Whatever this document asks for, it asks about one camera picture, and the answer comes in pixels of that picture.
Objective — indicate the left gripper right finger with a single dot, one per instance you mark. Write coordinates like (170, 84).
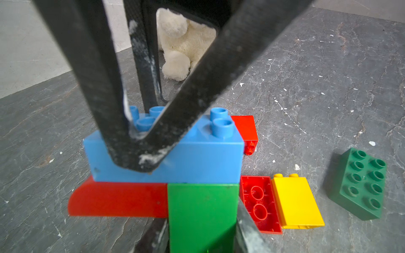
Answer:
(248, 239)

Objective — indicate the blue long lego brick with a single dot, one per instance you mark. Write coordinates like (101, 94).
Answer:
(211, 152)

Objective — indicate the white plush dog toy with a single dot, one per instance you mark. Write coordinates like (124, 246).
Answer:
(183, 43)

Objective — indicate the red square lego brick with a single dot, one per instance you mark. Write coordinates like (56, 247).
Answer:
(247, 129)
(257, 195)

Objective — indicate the yellow square lego brick bottom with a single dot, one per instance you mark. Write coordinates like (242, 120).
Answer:
(296, 203)

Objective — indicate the dark green long lego brick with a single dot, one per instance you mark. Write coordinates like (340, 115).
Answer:
(358, 184)

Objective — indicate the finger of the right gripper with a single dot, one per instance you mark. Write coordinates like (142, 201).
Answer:
(142, 26)
(82, 31)

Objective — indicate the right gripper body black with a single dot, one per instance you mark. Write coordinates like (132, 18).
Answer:
(213, 13)

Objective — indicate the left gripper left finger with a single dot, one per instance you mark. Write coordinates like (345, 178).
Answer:
(155, 239)

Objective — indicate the red square lego brick top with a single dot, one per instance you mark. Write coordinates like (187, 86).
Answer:
(247, 129)

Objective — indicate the light green square lego brick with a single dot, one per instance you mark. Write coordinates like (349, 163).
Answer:
(202, 217)

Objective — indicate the red square lego brick bottom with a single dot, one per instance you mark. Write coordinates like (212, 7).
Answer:
(257, 195)

